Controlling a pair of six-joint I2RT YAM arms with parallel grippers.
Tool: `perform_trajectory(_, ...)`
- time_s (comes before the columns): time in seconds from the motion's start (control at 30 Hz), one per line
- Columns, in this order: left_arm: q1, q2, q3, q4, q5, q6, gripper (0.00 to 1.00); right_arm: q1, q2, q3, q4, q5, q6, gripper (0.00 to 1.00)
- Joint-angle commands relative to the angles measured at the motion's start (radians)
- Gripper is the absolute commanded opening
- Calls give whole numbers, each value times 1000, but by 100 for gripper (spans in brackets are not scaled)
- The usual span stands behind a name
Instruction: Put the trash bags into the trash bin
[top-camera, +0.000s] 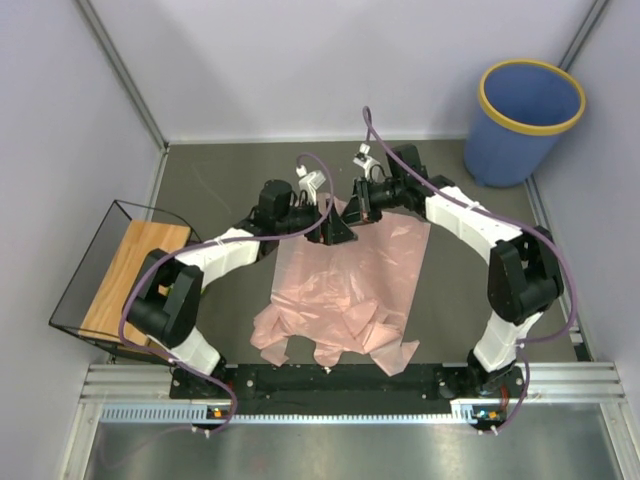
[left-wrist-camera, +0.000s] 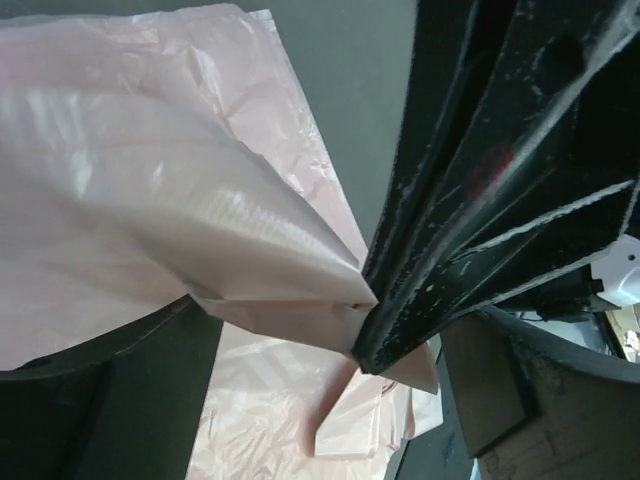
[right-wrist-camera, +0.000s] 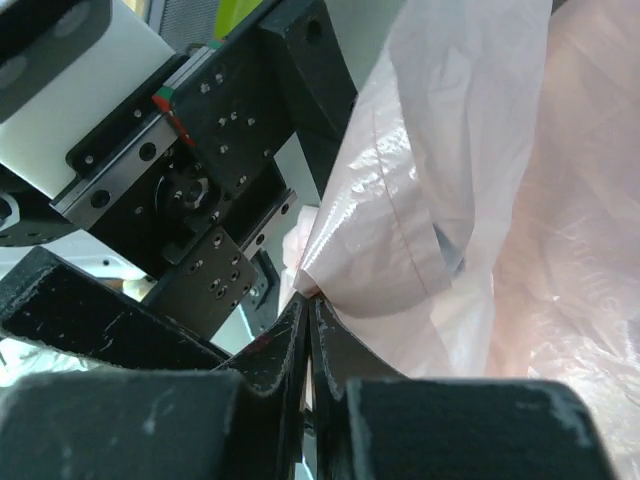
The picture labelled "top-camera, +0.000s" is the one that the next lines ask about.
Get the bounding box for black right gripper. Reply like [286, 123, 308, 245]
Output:
[340, 177, 405, 228]

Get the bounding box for grey slotted cable duct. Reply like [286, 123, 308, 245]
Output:
[100, 403, 211, 422]

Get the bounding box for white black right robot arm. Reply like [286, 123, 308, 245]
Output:
[341, 143, 564, 396]

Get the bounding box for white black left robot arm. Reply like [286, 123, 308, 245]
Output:
[121, 180, 357, 397]

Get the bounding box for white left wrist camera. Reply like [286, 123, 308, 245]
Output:
[296, 166, 326, 202]

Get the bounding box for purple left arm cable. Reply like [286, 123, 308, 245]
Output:
[118, 153, 342, 434]

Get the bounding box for pink plastic trash bag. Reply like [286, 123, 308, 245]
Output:
[250, 212, 430, 376]

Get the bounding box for aluminium frame rail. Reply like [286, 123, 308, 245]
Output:
[59, 362, 639, 479]

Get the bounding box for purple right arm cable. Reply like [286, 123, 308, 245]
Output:
[361, 105, 581, 432]

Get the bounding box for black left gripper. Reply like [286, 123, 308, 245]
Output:
[276, 196, 357, 246]

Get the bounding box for blue trash bin yellow rim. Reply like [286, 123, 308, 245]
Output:
[464, 58, 587, 188]

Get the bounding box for black wire frame shelf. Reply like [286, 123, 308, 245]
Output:
[49, 200, 201, 363]

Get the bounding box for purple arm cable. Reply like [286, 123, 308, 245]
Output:
[361, 105, 581, 432]
[118, 153, 342, 434]

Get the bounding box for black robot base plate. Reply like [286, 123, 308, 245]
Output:
[169, 362, 532, 415]

